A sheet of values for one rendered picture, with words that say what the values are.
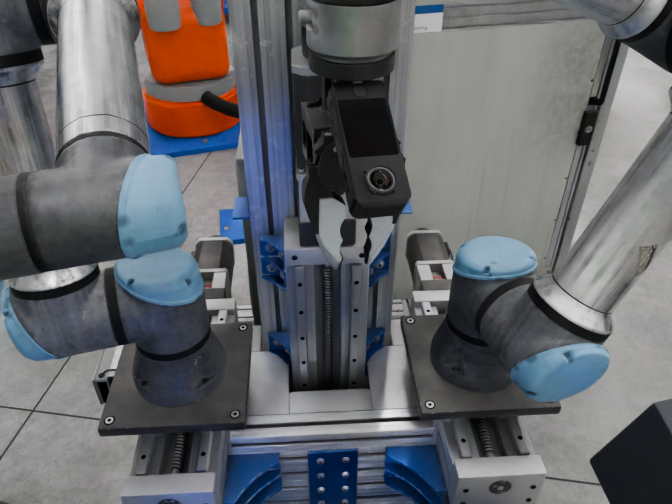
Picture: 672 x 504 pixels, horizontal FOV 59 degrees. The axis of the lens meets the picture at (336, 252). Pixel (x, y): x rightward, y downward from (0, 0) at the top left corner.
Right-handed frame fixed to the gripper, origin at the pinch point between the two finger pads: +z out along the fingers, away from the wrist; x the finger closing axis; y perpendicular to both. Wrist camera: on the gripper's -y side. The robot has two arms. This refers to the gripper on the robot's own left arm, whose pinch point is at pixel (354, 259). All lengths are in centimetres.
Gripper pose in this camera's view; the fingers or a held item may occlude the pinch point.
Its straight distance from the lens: 58.8
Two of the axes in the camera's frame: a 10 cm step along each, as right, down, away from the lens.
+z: 0.0, 8.0, 6.0
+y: -2.3, -5.8, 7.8
